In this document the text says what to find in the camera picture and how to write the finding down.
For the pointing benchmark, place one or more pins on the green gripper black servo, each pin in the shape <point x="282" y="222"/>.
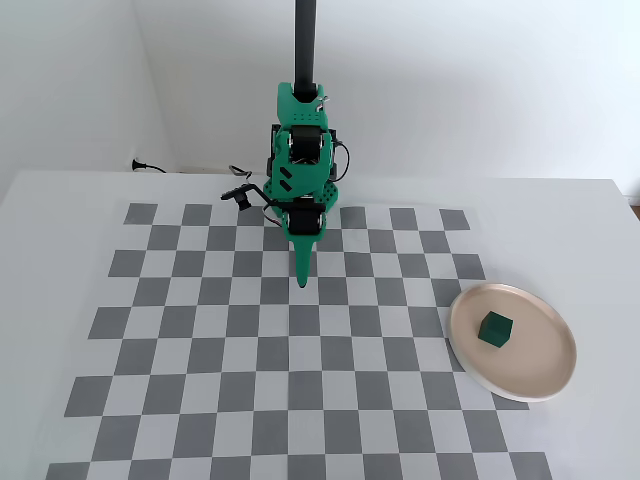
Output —
<point x="303" y="222"/>

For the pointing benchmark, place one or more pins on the black vertical pole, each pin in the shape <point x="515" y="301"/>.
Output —
<point x="305" y="45"/>

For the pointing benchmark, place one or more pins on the beige round plate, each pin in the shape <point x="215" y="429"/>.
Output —
<point x="530" y="365"/>

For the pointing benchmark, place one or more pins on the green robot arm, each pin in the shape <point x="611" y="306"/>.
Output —
<point x="300" y="175"/>

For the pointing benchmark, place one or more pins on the dark green cube dice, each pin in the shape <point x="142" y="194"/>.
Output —
<point x="495" y="330"/>

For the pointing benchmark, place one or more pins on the grey white checkerboard mat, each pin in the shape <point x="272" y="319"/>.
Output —
<point x="310" y="350"/>

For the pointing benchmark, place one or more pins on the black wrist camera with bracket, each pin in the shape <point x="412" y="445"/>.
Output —
<point x="243" y="198"/>

